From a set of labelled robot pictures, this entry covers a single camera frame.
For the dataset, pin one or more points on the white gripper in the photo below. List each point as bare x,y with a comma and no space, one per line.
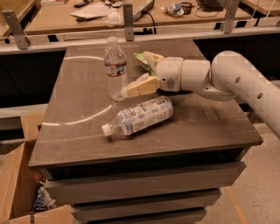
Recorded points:
168,73

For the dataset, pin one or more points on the clear water bottle red label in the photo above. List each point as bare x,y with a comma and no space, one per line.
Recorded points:
115,63

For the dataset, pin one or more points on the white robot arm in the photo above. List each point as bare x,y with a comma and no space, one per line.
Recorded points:
227,76

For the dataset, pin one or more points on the water bottle white blue label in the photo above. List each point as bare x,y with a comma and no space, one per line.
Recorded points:
131,120

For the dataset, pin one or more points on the green chip bag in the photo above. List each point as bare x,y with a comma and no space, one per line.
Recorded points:
146,65

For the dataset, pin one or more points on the crumpled wrapper on desk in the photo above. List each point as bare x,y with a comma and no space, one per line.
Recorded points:
174,9

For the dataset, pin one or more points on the white papers on desk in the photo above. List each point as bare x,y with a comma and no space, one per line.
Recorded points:
95,10

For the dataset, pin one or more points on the grey drawer cabinet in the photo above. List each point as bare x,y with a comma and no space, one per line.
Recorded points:
166,174

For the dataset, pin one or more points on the wooden desk in background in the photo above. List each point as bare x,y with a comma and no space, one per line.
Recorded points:
58,19

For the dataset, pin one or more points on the metal railing with posts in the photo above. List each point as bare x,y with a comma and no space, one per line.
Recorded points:
243,18

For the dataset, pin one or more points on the snack packet in box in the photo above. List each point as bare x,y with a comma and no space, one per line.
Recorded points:
43,200

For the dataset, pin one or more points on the cardboard box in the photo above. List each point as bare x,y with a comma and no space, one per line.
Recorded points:
18,183

